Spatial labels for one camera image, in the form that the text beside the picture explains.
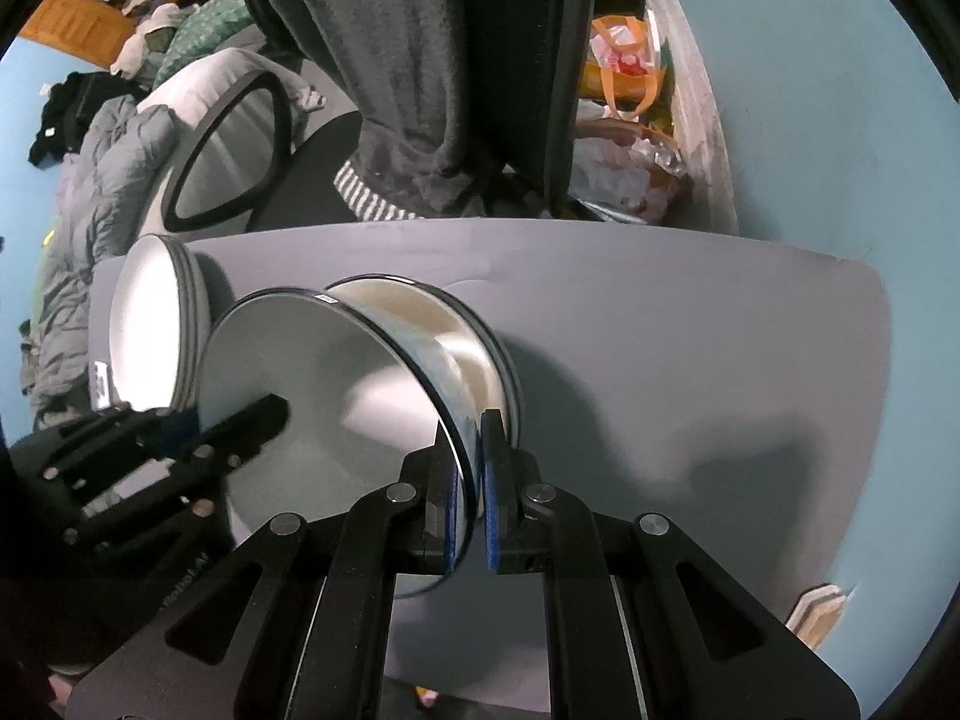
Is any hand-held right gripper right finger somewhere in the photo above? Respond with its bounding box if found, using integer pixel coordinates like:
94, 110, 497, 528
480, 409, 857, 720

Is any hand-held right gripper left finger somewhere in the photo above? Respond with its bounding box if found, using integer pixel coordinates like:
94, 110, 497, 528
66, 420, 460, 720

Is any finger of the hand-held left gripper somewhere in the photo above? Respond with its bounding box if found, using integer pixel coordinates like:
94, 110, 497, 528
34, 406, 177, 500
75, 394, 291, 541

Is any large white plate black rim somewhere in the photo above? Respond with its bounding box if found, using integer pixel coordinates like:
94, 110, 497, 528
195, 287, 481, 597

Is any white bowl with black rim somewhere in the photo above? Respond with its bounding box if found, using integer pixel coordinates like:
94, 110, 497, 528
326, 275, 526, 458
107, 235, 220, 412

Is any grey puffy comforter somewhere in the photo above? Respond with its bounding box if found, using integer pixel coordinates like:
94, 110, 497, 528
19, 94, 181, 428

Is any black clothes pile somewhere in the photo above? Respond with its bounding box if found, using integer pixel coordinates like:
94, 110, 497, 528
26, 71, 147, 166

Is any white furniture piece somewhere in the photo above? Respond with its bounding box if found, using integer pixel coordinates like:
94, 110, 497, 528
784, 583, 850, 650

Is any dark grey towel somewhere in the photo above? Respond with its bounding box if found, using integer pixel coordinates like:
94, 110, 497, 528
206, 0, 526, 222

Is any clear plastic bags pile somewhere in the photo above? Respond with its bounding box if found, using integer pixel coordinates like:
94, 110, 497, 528
570, 116, 687, 222

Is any green checked blanket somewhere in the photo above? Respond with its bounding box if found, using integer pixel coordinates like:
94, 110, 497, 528
154, 0, 260, 87

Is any white and green crumpled cloth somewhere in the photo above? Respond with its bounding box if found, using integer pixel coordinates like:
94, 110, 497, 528
112, 4, 185, 80

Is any wooden wardrobe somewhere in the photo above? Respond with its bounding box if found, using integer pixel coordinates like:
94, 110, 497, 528
19, 0, 237, 68

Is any black office chair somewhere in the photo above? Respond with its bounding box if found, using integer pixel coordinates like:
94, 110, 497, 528
161, 0, 653, 233

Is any orange shopping bag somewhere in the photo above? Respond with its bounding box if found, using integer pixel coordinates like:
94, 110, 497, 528
577, 15, 668, 121

